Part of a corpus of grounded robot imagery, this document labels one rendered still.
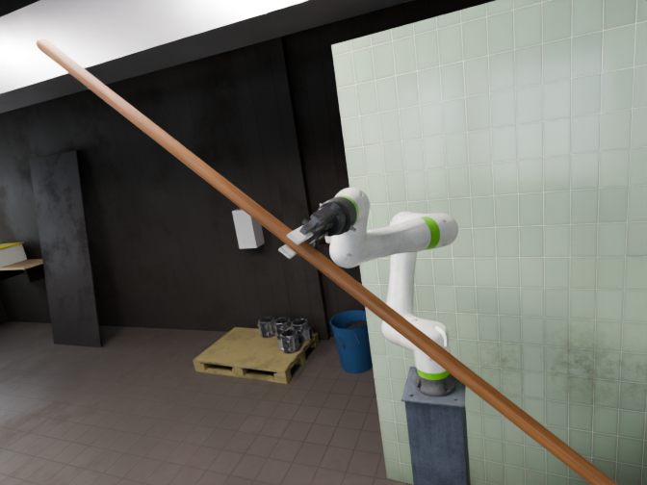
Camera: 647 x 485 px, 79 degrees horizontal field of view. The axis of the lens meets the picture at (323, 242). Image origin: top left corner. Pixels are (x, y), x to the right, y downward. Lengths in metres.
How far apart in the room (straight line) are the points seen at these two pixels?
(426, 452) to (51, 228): 5.62
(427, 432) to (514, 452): 1.03
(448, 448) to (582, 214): 1.12
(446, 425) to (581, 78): 1.44
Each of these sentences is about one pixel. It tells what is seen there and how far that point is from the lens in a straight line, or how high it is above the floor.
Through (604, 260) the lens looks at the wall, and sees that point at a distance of 2.07.
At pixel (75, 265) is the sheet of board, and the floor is 1.09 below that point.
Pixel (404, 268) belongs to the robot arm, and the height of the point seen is 1.64.
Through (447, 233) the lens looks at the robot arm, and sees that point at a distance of 1.39.
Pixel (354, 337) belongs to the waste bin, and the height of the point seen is 0.40.
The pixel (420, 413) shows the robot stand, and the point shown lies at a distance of 1.60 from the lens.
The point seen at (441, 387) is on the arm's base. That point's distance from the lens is 1.57.
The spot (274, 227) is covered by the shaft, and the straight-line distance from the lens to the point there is 0.81.
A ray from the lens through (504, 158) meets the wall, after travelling 1.95.
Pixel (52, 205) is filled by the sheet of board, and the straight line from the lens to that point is 6.35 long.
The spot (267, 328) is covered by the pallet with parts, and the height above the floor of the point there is 0.26.
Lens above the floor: 2.13
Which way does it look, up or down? 14 degrees down
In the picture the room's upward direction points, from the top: 9 degrees counter-clockwise
